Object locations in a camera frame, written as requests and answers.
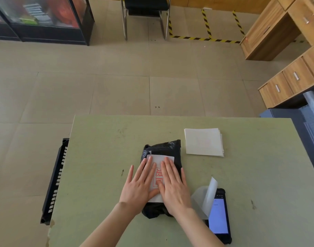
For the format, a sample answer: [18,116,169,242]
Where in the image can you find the black handheld scanner phone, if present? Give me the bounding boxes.
[204,188,233,245]

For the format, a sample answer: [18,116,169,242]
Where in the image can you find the white label with red print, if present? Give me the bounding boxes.
[146,155,176,203]

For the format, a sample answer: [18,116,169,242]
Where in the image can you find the black plastic crate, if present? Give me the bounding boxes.
[40,138,70,226]

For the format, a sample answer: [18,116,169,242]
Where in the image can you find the person's right forearm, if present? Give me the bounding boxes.
[172,206,225,247]

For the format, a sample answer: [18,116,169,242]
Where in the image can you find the wooden drawer cabinet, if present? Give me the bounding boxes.
[258,40,314,109]

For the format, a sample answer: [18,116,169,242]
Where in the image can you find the wooden desk with drawers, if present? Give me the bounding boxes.
[240,0,314,61]

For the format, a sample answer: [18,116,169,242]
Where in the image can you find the grey plastic crate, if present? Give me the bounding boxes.
[259,91,314,185]

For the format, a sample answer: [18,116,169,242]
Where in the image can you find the black plastic parcel bag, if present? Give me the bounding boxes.
[141,139,185,219]

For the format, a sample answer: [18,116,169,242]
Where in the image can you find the black glass display cabinet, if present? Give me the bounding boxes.
[0,0,95,46]

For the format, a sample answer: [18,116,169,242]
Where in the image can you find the stack of white label sheets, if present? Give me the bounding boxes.
[184,128,225,158]

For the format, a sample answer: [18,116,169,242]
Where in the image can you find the person's left forearm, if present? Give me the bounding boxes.
[79,202,143,247]

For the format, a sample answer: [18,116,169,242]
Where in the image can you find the green box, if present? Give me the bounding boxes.
[19,17,39,25]

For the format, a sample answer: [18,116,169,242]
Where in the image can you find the person's left hand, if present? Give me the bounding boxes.
[118,158,161,217]

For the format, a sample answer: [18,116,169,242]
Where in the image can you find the black chair with metal legs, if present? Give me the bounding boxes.
[120,0,172,41]

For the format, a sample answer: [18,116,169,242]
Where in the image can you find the stack of grey boxes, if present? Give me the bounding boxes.
[23,3,54,25]

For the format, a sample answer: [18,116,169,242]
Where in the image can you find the person's right hand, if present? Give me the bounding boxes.
[157,157,195,218]

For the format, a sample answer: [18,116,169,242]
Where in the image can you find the red packets in cabinet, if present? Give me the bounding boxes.
[47,0,81,28]

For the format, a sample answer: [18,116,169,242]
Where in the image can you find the translucent label backing paper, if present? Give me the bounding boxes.
[190,177,219,220]

